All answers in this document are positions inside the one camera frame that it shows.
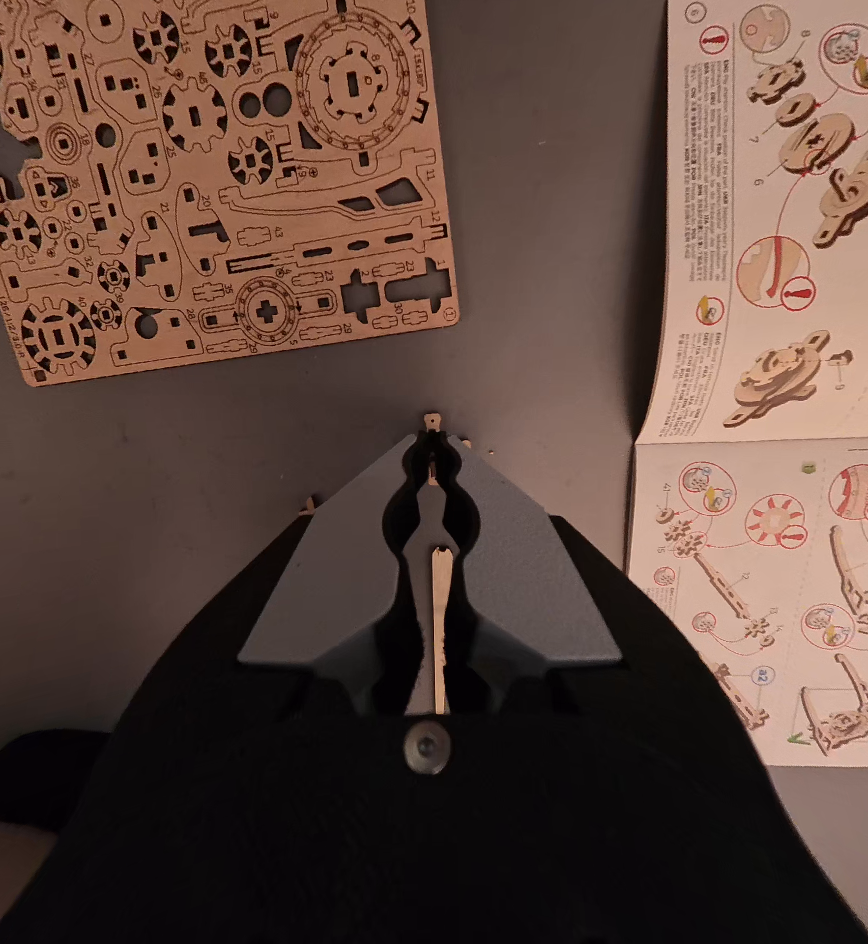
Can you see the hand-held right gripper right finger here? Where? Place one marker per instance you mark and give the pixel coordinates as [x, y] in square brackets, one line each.
[537, 590]

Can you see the printed instruction booklet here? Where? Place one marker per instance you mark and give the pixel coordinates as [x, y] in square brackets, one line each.
[773, 664]

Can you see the wooden model parts sheet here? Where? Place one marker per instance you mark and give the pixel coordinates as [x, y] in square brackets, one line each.
[58, 141]

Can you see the tapered wooden stick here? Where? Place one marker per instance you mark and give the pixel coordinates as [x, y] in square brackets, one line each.
[440, 605]

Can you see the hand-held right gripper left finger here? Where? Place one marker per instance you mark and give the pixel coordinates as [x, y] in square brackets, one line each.
[309, 590]

